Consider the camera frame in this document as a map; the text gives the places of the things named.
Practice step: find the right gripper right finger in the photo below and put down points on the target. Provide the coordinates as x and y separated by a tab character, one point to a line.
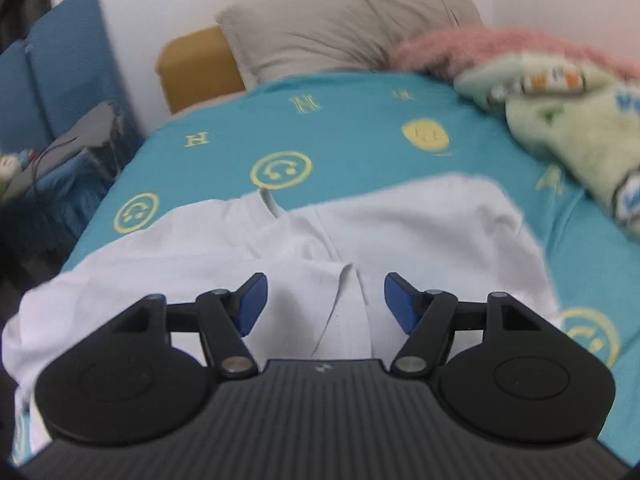
404	301

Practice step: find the grey cloth on chair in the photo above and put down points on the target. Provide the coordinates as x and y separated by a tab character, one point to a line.
98	134

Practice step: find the teal smiley bed sheet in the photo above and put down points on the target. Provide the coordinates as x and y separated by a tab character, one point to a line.
362	132

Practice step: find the white blue plush toy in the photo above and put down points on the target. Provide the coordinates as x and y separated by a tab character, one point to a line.
11	164

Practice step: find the white garment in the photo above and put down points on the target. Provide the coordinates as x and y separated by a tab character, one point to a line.
325	266

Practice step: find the pink fluffy blanket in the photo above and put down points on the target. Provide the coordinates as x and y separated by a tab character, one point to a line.
448	52

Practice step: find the green cartoon fleece blanket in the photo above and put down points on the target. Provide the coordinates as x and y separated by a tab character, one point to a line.
582	115

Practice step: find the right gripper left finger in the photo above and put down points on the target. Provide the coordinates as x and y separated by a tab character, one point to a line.
247	303

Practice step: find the grey pillow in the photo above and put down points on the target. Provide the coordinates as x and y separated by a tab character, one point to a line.
276	39

